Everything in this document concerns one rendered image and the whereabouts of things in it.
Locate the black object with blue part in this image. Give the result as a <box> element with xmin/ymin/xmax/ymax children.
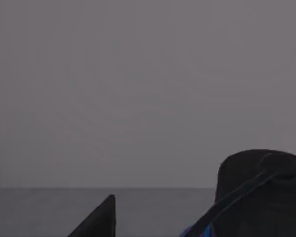
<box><xmin>179</xmin><ymin>149</ymin><xmax>296</xmax><ymax>237</ymax></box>

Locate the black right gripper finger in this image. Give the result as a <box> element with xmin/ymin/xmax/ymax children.
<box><xmin>67</xmin><ymin>194</ymin><xmax>116</xmax><ymax>237</ymax></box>

